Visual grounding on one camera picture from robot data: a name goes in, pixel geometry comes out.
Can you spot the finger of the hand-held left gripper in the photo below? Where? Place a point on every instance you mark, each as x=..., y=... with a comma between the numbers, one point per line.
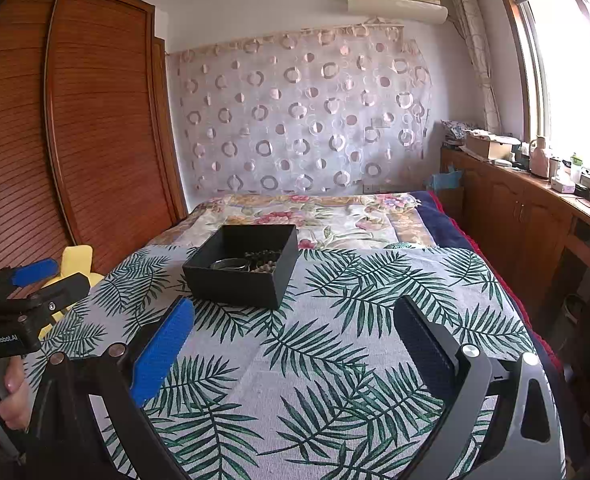
x=35, y=271
x=60, y=295

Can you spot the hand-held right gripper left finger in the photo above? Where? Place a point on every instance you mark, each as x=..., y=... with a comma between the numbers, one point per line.
x=162, y=350

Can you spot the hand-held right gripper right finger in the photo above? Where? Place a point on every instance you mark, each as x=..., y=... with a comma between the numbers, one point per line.
x=425, y=345

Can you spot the black jewelry box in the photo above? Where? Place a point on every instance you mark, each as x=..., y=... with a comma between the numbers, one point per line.
x=235, y=287

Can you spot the person's left hand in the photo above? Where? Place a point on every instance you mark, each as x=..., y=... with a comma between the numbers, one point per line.
x=17, y=400

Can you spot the yellow plush toy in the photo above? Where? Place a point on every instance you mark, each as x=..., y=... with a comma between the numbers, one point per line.
x=77, y=260

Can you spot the leaf print blanket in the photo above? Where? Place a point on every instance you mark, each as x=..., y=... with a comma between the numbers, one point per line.
x=325, y=360

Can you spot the silver bangle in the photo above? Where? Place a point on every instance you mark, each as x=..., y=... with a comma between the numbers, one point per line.
x=230, y=260

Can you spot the navy blanket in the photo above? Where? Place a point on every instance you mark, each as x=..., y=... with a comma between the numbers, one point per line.
x=450, y=225

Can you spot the wooden wardrobe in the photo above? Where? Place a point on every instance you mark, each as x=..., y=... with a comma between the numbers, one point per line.
x=100, y=135

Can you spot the wooden side cabinet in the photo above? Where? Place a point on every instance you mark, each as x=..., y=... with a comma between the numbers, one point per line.
x=505, y=210

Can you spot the floral quilt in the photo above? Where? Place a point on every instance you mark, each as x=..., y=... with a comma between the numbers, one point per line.
x=325, y=220

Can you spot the blue paper bag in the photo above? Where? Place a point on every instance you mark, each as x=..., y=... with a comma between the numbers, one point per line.
x=445, y=182

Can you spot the cardboard box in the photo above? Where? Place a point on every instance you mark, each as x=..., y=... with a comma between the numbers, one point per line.
x=490, y=149

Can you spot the black countertop appliance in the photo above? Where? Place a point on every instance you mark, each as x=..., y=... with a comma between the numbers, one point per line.
x=521, y=157

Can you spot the tissue box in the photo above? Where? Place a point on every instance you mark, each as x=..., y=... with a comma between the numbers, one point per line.
x=562, y=185

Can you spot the patterned cloth bundle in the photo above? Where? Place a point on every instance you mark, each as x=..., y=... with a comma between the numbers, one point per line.
x=457, y=130

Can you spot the pink kettle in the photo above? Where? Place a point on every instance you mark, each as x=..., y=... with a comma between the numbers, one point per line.
x=540, y=160

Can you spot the white cup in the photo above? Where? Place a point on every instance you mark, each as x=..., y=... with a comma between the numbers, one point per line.
x=554, y=166

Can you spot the small black device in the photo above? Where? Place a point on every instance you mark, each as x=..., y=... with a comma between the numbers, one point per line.
x=582, y=190

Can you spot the green capped bottle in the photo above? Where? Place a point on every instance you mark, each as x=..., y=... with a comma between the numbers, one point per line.
x=575, y=170

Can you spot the window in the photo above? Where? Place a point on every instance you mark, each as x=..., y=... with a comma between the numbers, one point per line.
x=560, y=85

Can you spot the beige window curtain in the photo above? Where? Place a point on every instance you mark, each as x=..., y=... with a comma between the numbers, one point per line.
x=477, y=50

